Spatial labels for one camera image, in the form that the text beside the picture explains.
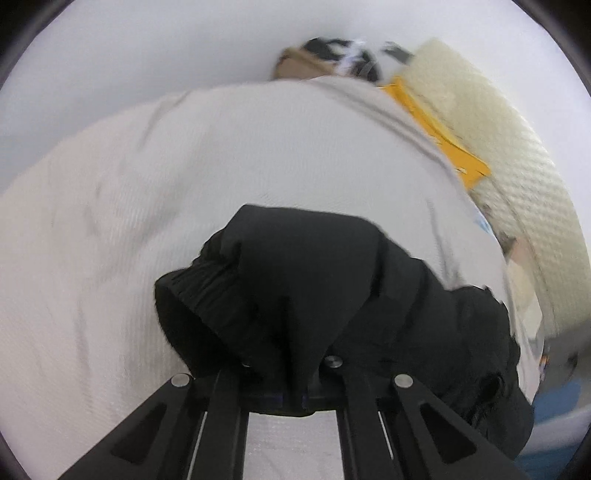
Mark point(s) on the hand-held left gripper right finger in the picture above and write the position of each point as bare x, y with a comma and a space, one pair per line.
355, 397

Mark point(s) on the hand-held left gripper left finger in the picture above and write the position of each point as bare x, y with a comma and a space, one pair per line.
226, 406

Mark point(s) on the black pants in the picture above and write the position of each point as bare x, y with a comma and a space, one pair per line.
323, 295

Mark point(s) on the white bed sheet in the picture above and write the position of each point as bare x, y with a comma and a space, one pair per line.
184, 194

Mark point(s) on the orange flat package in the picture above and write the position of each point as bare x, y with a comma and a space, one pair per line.
438, 134

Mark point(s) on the cream textured mattress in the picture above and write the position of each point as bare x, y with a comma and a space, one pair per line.
503, 152

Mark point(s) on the brown cardboard box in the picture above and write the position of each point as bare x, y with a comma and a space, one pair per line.
295, 64

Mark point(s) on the black and white clutter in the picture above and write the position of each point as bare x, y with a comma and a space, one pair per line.
346, 55

